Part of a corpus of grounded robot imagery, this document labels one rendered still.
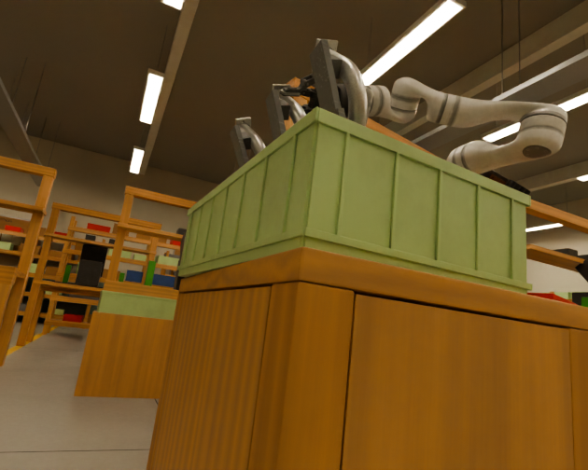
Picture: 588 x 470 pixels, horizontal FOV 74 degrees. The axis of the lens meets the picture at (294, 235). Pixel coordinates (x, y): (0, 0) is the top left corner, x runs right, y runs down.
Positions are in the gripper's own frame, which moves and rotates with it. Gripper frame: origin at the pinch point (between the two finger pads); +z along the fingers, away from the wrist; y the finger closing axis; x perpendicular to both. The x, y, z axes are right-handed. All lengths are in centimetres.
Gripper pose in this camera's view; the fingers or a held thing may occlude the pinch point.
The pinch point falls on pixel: (288, 101)
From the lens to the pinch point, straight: 87.5
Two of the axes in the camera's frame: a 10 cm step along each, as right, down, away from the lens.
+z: -9.0, 1.4, -4.1
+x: 4.1, 5.7, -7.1
